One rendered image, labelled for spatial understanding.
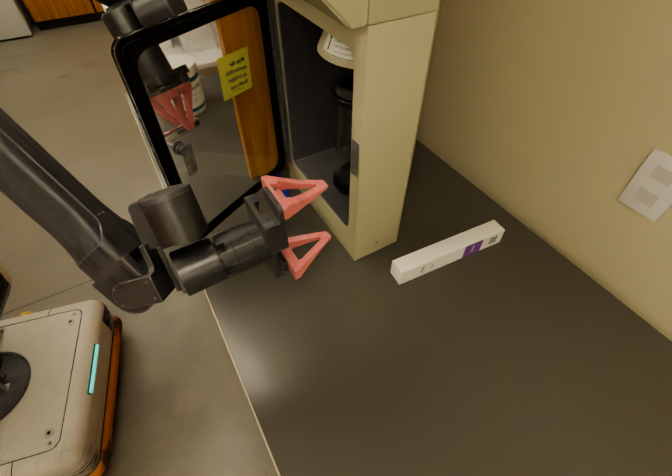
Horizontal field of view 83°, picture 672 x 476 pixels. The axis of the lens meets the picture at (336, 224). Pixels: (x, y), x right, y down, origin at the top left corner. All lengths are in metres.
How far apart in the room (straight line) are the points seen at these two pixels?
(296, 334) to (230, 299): 0.15
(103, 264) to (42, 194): 0.10
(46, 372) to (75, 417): 0.22
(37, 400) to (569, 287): 1.59
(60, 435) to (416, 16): 1.50
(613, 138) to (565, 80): 0.14
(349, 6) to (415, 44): 0.13
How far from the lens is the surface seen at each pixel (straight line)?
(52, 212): 0.52
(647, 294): 0.95
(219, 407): 1.72
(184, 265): 0.46
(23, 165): 0.53
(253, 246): 0.47
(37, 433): 1.63
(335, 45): 0.66
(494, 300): 0.82
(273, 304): 0.76
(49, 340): 1.79
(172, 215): 0.45
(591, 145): 0.87
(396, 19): 0.55
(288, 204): 0.43
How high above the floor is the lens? 1.58
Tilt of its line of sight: 47 degrees down
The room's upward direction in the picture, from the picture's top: straight up
